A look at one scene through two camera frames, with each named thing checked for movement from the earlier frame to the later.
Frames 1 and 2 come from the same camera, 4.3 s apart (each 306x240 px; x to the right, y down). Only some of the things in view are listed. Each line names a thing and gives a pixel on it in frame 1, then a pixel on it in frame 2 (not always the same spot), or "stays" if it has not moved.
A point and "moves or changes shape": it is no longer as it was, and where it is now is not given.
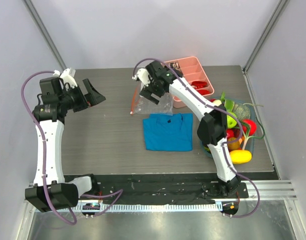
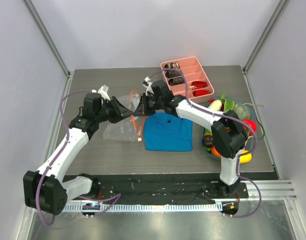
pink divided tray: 191,69 stays
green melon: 241,112 stays
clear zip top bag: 142,105 moves or changes shape
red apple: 253,128 stays
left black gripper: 89,99 → 115,104
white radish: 217,102 stays
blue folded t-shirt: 169,133 stays
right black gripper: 151,91 → 145,105
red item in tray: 198,84 stays
